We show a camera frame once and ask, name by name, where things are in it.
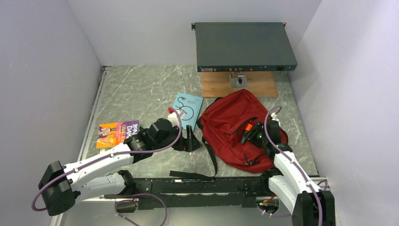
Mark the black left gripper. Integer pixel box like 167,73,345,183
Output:
154,124,202,152

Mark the red fabric backpack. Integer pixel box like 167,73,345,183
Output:
197,89,274,173

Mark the light blue cat notebook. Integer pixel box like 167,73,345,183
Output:
172,92,204,130

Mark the orange black highlighter marker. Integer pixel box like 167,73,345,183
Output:
240,123,253,145

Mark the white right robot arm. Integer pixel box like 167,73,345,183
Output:
240,119,336,226

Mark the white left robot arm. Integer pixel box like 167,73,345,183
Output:
32,119,201,216

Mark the wooden board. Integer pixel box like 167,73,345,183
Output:
200,72,278,98

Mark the Roald Dahl Charlie book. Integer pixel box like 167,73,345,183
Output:
96,121,140,149

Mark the green book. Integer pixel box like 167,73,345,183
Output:
97,148,112,154

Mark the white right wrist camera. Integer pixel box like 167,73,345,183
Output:
270,113,280,125

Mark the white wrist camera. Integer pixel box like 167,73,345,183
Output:
167,107,181,124
270,113,280,125

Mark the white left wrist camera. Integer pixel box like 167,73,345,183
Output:
167,107,181,124

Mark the grey metal camera mount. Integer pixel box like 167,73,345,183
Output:
229,72,248,89

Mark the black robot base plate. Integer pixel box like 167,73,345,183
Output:
104,177,281,210

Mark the dark rack-mount network switch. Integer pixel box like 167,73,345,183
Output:
192,22,298,72

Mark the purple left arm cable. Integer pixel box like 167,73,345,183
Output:
31,107,183,226

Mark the aluminium rail frame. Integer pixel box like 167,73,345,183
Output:
49,65,340,226

